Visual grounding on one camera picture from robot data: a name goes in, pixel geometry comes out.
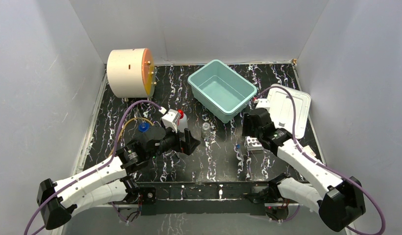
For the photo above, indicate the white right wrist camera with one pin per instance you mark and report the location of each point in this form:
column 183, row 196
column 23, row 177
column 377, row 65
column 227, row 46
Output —
column 262, row 103

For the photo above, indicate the clear glass tube blue stopper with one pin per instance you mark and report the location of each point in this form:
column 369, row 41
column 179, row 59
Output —
column 143, row 125

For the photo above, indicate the blue capped tube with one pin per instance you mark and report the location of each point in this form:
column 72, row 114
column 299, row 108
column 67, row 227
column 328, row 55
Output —
column 239, row 153

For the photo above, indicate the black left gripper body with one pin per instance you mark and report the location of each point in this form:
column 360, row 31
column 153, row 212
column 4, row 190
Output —
column 180, row 141

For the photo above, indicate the cream cylindrical centrifuge machine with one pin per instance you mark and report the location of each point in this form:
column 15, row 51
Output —
column 130, row 73

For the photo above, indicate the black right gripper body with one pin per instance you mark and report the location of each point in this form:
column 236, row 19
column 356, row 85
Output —
column 248, row 129

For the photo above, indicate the clear acrylic test tube rack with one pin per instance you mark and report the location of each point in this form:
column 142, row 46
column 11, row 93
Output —
column 252, row 144

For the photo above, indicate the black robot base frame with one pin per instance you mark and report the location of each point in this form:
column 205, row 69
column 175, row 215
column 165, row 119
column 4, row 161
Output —
column 251, row 198

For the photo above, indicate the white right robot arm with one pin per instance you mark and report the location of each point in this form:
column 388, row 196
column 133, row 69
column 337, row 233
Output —
column 338, row 202

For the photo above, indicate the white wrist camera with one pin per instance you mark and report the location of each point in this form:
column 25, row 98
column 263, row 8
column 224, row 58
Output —
column 170, row 119
column 262, row 103

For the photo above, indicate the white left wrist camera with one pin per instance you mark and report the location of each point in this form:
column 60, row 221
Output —
column 170, row 119

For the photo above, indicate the small clear glass jar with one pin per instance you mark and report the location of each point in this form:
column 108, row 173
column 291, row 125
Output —
column 205, row 130

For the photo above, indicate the teal plastic bin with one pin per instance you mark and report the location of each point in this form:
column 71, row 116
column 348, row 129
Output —
column 221, row 90

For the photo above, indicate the white wash bottle red cap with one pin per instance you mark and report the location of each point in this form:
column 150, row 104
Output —
column 182, row 123

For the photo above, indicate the white plastic bin lid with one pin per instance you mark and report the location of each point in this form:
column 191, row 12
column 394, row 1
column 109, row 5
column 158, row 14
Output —
column 289, row 108

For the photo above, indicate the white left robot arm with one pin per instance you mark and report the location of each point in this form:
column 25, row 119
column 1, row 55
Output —
column 110, row 180

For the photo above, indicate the small paper label card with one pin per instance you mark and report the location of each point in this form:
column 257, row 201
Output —
column 309, row 151

